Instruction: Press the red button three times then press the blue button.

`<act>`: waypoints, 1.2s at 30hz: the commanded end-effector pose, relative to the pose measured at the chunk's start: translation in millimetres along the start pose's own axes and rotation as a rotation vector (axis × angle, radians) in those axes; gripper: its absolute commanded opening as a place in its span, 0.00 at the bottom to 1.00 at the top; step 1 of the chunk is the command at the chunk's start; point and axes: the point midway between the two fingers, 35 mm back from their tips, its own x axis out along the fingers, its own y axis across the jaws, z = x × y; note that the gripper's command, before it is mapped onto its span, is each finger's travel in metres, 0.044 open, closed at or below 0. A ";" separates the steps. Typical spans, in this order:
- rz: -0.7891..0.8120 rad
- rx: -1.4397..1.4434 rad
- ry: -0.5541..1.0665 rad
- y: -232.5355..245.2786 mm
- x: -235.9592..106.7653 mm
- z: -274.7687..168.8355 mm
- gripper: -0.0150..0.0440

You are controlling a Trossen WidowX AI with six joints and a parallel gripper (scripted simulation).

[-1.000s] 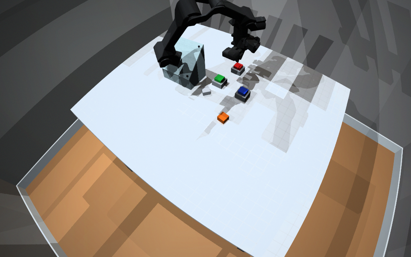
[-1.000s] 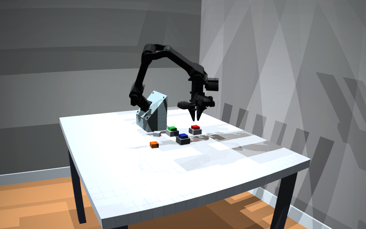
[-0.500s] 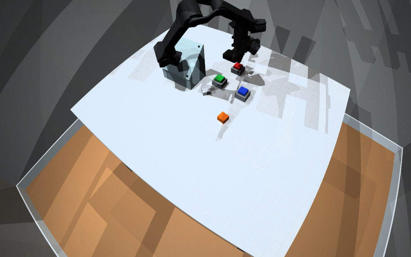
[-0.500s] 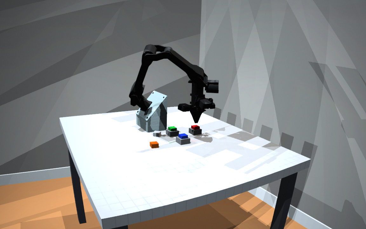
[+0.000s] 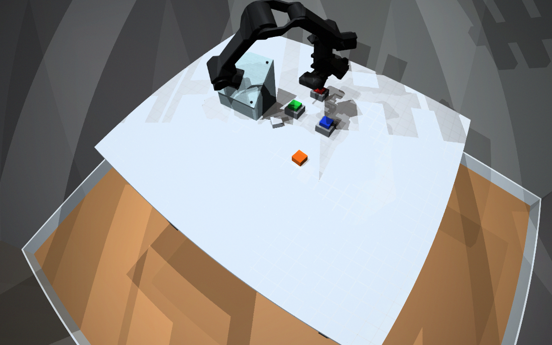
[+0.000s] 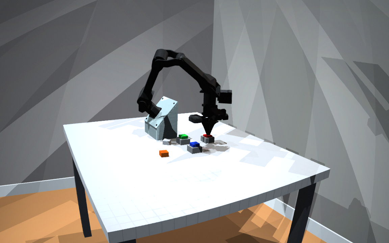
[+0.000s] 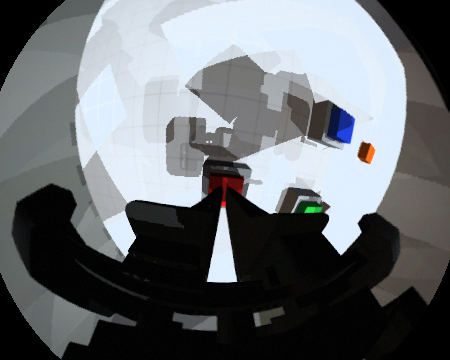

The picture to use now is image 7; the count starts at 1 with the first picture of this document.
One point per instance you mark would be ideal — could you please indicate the red button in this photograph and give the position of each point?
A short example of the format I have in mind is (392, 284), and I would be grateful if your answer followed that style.
(235, 175)

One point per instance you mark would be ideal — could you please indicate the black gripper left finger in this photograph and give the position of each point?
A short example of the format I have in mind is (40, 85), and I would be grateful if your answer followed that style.
(196, 225)

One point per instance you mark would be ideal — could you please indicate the green button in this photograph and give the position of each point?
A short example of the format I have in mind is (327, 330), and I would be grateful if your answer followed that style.
(301, 200)

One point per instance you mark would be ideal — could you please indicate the orange block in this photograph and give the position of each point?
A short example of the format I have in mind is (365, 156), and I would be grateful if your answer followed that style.
(366, 153)

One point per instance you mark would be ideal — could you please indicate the blue button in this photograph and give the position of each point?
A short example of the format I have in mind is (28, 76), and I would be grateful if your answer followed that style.
(330, 125)

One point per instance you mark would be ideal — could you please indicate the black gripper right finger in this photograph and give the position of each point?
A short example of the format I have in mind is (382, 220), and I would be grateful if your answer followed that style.
(253, 230)

